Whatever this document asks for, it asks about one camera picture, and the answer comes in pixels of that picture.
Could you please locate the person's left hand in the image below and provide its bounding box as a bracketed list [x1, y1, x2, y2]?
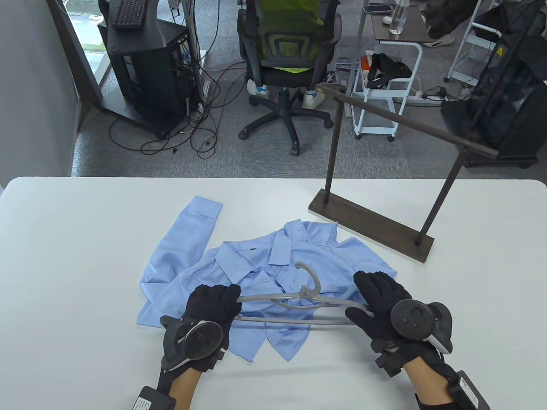
[185, 284, 243, 373]

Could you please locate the person's right hand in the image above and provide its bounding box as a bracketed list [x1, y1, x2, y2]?
[345, 271, 445, 377]

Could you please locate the light blue long-sleeve shirt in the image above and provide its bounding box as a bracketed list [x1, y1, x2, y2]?
[137, 196, 398, 363]

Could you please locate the grey plastic hanger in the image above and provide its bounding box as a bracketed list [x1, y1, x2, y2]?
[233, 261, 374, 326]

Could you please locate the person's left forearm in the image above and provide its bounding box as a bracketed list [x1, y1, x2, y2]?
[169, 368, 202, 410]

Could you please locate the person's right forearm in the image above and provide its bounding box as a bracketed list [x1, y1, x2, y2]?
[402, 357, 460, 404]

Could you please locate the black left hand controller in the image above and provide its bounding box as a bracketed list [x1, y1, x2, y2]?
[160, 315, 224, 371]

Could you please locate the black hand controller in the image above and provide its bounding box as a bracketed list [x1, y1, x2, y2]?
[390, 300, 453, 354]
[160, 315, 224, 371]

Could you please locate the black right hand controller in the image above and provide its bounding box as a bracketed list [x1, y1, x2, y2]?
[390, 300, 453, 354]

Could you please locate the dark brown clothes rack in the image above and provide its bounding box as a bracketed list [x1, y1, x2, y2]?
[309, 83, 500, 263]

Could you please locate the white rolling cart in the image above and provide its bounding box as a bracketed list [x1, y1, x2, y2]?
[351, 41, 423, 141]

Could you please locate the white power strip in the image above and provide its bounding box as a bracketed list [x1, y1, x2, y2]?
[391, 88, 443, 105]

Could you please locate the black office chair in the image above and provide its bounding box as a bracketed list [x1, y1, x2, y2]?
[236, 0, 342, 156]

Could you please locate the black computer cart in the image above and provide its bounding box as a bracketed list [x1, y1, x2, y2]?
[97, 19, 201, 139]

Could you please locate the small brown side table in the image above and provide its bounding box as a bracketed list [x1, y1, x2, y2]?
[348, 0, 431, 86]

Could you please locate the clear water bottle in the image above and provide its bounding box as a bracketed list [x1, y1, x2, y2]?
[389, 0, 410, 35]

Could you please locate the white step ladder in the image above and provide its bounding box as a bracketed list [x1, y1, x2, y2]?
[444, 0, 503, 86]

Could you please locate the black keyboard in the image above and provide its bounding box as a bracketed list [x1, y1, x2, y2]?
[112, 0, 149, 29]

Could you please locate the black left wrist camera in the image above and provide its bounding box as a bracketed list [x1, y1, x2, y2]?
[132, 386, 176, 410]

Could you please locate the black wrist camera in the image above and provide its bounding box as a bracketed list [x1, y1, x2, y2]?
[447, 369, 491, 410]
[132, 386, 176, 410]

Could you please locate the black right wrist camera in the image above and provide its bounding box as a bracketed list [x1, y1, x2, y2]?
[447, 369, 491, 410]

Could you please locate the tangle of black cables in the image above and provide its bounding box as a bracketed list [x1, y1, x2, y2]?
[109, 0, 248, 156]

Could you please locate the dark window frame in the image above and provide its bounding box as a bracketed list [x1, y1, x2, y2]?
[47, 0, 103, 102]

